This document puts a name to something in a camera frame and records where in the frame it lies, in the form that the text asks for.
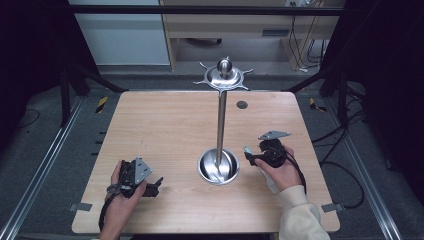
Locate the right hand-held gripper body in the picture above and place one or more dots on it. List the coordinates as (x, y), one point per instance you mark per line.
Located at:
(273, 151)

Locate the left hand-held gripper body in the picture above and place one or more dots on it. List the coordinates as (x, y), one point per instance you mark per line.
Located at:
(140, 170)

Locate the steel hook stand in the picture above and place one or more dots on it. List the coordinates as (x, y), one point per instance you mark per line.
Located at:
(220, 126)

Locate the person's right hand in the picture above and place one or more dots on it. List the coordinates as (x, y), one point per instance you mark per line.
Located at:
(281, 175)

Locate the person's left hand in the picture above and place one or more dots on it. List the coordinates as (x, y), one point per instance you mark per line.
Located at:
(120, 206)

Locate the white strip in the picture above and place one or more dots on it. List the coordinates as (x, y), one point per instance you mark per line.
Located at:
(269, 181)

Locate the dark round table grommet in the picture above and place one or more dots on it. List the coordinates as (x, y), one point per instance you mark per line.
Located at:
(242, 105)

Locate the yellow black tape marker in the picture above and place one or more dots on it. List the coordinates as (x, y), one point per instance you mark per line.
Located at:
(316, 105)
(102, 104)

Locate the black metal stand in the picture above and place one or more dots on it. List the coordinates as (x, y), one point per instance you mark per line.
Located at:
(66, 96)
(342, 96)

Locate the light wooden desk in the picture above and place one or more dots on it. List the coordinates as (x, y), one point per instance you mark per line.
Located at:
(230, 28)

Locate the white cabinet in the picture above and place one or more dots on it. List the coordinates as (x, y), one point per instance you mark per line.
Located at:
(123, 40)

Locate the dark curtain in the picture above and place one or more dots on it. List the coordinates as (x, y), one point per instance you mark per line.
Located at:
(386, 83)
(30, 50)

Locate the grey table bracket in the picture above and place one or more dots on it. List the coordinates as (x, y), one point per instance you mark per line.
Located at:
(80, 207)
(332, 207)

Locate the aluminium floor rail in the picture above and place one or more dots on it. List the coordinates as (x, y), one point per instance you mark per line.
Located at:
(366, 173)
(40, 166)

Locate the black frame crossbar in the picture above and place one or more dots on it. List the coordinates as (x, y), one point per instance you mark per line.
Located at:
(200, 10)

